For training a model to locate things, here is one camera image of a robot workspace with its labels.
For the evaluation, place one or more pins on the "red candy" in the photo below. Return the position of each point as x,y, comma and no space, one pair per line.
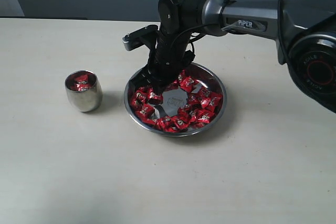
188,84
154,98
81,83
212,102
138,100
179,123
205,117

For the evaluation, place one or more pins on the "stainless steel plate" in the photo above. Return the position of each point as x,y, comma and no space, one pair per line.
176,102

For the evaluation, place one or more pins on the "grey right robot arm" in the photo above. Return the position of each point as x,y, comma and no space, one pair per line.
304,32

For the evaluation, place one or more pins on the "stainless steel cup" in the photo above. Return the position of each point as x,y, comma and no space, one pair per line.
88,100

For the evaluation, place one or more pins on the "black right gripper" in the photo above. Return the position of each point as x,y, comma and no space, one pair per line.
170,57

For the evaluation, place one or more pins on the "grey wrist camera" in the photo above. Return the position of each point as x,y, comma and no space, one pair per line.
145,36

